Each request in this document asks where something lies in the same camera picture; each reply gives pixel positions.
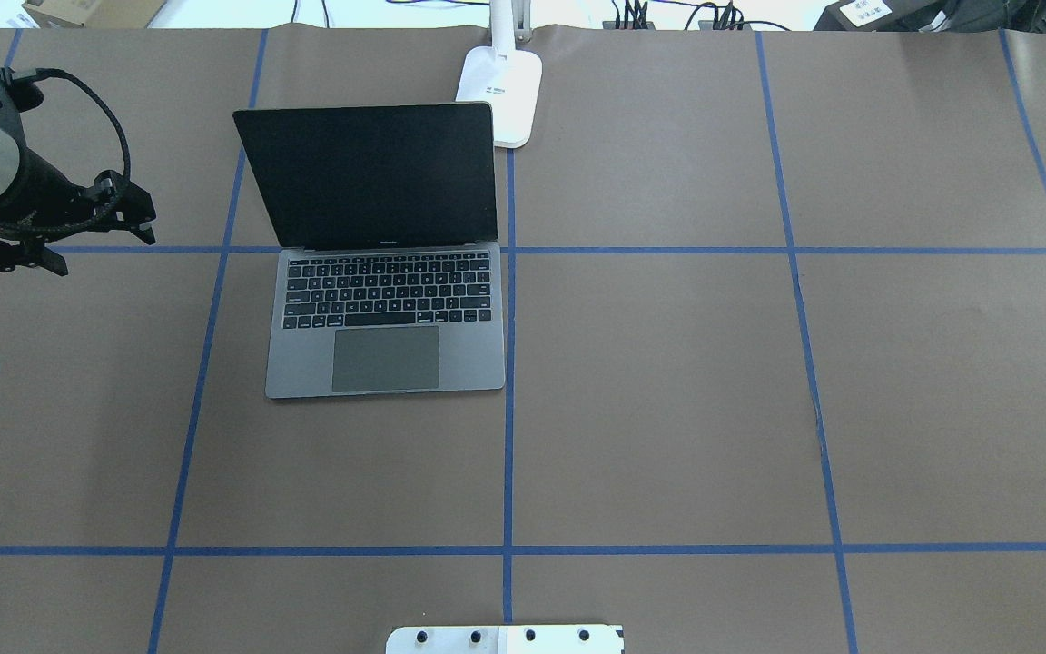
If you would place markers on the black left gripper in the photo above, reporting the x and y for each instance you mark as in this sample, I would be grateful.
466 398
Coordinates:
40 189

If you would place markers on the grey laptop computer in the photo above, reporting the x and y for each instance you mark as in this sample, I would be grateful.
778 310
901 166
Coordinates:
389 277

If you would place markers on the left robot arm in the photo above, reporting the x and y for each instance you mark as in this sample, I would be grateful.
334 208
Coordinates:
21 167

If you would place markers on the white desk lamp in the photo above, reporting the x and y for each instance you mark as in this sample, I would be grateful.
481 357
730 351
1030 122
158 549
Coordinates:
504 75

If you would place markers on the cardboard box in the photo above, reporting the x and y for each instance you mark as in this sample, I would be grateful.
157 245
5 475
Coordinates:
93 14

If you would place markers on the black device with label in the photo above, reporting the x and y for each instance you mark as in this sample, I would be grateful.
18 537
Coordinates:
885 16

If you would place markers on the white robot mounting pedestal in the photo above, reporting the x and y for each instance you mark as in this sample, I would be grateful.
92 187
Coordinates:
533 638

